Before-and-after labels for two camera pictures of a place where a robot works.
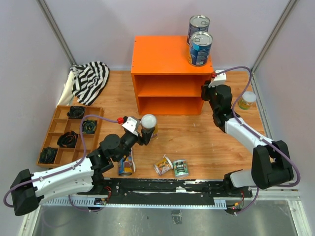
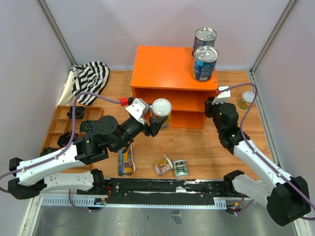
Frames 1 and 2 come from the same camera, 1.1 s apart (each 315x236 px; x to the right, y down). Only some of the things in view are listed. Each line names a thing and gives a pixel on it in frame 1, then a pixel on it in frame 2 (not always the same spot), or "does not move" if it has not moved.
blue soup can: (200, 46) → (205, 60)
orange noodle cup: (164, 165) does not move
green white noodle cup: (180, 168) does not move
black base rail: (163, 191) does not move
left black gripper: (146, 135) → (155, 124)
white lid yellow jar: (247, 100) does not move
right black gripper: (204, 89) → (208, 106)
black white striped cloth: (89, 81) does not move
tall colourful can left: (125, 165) does not move
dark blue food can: (197, 23) → (204, 37)
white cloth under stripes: (67, 96) does not move
